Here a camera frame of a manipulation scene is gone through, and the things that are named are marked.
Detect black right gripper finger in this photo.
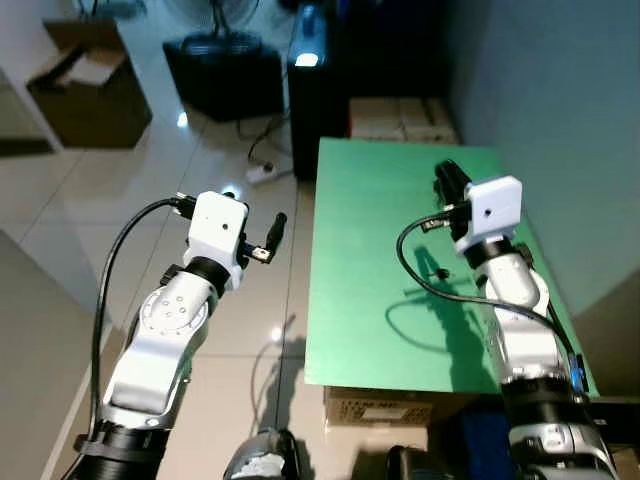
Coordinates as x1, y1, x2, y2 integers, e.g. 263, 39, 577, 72
434, 159, 472, 200

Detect white power strip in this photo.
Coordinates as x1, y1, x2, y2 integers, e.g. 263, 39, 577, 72
246, 162, 292, 185

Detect beige cardboard box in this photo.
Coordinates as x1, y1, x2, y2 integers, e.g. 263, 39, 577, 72
400, 97, 460, 145
349, 97, 403, 143

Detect black cabinet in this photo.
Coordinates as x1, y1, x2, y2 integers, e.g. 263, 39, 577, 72
287, 0, 453, 183

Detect labelled cardboard box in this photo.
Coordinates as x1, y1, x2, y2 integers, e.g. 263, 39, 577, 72
322, 386, 473, 430

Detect robot left leg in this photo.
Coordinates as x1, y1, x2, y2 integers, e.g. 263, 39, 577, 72
221, 427, 303, 480

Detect robot leg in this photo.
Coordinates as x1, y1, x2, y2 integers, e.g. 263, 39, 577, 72
221, 427, 303, 480
384, 444, 433, 480

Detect black fan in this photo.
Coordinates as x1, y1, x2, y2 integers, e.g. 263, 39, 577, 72
165, 0, 263, 53

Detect open brown cardboard box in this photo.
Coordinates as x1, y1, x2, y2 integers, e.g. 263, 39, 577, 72
27, 18, 154, 150

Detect robot right leg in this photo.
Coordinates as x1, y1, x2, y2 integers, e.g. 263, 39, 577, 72
384, 444, 433, 480

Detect black toner box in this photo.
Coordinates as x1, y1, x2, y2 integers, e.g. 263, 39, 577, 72
588, 396, 640, 449

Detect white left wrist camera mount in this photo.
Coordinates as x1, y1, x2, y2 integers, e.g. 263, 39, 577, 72
187, 191, 250, 292

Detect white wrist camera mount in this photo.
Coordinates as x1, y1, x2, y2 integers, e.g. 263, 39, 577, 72
454, 176, 524, 253
187, 191, 250, 292

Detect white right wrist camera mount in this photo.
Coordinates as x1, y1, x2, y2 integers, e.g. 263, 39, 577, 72
454, 176, 524, 253

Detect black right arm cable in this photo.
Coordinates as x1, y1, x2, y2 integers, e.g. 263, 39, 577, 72
395, 213, 581, 386

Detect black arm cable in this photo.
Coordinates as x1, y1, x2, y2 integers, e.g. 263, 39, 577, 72
395, 213, 581, 386
88, 194, 197, 446

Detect black power strip cable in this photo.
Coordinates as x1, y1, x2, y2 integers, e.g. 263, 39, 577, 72
248, 108, 293, 167

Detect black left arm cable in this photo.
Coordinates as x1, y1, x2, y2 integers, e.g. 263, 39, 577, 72
88, 194, 197, 446

